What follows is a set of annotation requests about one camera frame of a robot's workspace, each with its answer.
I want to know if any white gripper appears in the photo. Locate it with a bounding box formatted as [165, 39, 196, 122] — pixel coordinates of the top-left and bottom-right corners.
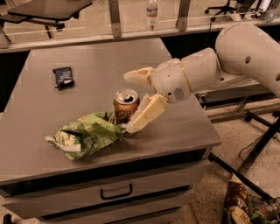
[123, 59, 191, 133]

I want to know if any orange soda can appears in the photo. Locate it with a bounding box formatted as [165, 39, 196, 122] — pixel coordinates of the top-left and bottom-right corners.
[111, 88, 140, 125]

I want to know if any green jalapeno chip bag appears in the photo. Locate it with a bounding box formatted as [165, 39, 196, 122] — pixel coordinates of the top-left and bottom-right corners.
[45, 112, 125, 161]

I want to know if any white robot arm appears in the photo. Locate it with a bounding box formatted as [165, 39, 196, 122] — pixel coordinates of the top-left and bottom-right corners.
[123, 24, 280, 133]

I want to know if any brown chip bag on floor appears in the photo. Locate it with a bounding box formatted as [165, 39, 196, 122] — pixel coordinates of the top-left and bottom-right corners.
[222, 174, 280, 224]

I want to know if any clear plastic water bottle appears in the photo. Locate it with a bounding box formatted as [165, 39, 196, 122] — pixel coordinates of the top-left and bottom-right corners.
[146, 0, 158, 32]

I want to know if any grey drawer cabinet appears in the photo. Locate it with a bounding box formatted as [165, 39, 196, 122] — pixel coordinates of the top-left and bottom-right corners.
[0, 39, 221, 224]

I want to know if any dark blue snack packet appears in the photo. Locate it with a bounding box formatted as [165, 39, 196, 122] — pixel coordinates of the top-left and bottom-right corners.
[52, 66, 74, 89]

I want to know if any black office chair base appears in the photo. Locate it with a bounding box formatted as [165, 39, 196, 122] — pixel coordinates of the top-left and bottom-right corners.
[205, 0, 241, 22]

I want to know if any black folding table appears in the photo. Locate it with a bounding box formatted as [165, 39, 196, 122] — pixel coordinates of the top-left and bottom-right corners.
[0, 0, 92, 38]

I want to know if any black tripod leg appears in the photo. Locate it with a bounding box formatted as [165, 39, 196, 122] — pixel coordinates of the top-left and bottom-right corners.
[208, 111, 280, 200]

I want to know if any black drawer handle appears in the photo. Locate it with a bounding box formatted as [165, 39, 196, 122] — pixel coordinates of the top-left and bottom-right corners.
[100, 184, 133, 200]

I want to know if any black floor cable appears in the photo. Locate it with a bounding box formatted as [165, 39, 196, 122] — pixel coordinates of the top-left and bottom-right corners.
[237, 134, 265, 163]

